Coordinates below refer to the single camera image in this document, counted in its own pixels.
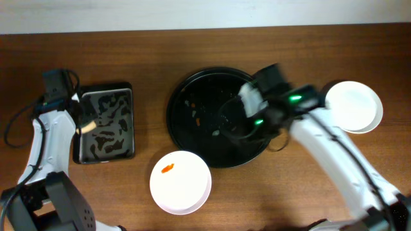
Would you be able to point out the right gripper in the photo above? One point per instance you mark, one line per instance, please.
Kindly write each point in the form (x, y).
(239, 104)

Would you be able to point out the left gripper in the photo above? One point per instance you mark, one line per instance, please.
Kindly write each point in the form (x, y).
(81, 116)

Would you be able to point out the green yellow sponge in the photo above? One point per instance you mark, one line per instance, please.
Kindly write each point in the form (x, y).
(86, 128)

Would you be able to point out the white plate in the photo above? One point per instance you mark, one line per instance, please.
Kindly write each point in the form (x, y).
(180, 183)
(355, 107)

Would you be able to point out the white plate front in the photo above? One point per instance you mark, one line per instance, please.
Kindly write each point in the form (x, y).
(180, 183)

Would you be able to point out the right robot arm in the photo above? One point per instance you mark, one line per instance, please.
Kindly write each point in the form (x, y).
(374, 203)

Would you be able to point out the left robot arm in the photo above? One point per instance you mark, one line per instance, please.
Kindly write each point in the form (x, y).
(45, 198)

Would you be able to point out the black rectangular tray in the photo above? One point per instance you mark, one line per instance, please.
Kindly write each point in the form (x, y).
(77, 150)

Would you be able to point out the round black tray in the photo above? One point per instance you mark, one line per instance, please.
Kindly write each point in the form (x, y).
(194, 123)

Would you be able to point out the silver metal pan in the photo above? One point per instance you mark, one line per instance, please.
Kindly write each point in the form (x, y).
(109, 128)

